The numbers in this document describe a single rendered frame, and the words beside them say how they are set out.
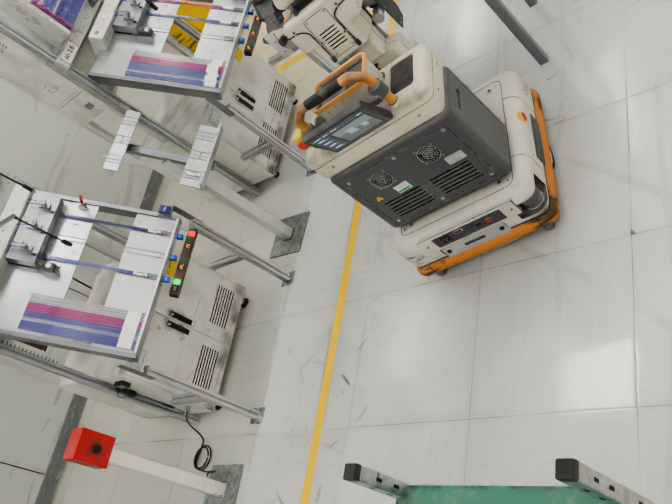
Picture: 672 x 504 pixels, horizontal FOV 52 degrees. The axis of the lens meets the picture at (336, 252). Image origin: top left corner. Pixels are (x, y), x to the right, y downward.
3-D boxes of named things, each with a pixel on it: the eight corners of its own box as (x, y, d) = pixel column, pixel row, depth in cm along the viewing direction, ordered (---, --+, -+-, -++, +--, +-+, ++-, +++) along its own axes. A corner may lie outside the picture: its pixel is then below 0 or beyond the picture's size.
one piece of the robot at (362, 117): (415, 114, 225) (373, 99, 208) (336, 162, 246) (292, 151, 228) (406, 84, 228) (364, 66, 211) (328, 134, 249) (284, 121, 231)
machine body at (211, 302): (254, 291, 386) (161, 241, 350) (223, 415, 353) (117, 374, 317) (188, 310, 429) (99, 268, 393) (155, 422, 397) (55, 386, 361)
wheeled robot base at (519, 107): (567, 223, 252) (531, 189, 237) (426, 282, 289) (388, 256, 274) (544, 94, 290) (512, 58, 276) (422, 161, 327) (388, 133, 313)
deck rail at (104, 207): (182, 222, 328) (180, 216, 323) (181, 226, 327) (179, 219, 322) (35, 196, 330) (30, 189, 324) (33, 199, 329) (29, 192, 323)
